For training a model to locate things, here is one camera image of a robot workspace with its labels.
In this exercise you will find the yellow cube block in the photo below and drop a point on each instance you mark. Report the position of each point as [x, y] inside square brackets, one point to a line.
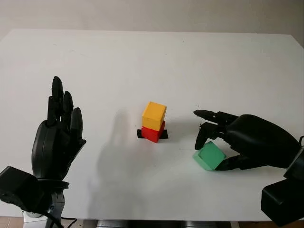
[153, 116]

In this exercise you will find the red cube block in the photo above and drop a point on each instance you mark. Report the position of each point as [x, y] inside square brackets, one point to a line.
[150, 135]

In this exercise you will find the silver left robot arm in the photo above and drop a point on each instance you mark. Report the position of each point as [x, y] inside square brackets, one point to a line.
[57, 202]

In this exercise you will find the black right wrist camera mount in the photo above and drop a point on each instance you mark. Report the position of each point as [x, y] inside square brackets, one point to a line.
[285, 204]

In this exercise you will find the grey robot torso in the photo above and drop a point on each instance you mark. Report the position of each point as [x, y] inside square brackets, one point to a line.
[161, 224]

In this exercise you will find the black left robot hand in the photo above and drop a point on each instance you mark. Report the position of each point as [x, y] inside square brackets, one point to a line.
[52, 147]

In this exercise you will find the black tape strip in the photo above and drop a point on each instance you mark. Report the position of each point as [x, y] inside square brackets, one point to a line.
[166, 135]

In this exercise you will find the green cube block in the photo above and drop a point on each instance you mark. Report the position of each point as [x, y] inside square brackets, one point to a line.
[211, 155]

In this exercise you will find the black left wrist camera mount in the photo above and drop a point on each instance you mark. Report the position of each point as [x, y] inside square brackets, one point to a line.
[21, 190]

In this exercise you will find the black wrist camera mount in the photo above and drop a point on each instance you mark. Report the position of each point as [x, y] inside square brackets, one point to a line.
[21, 190]
[285, 204]

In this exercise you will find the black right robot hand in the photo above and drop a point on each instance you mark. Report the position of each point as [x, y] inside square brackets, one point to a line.
[259, 140]

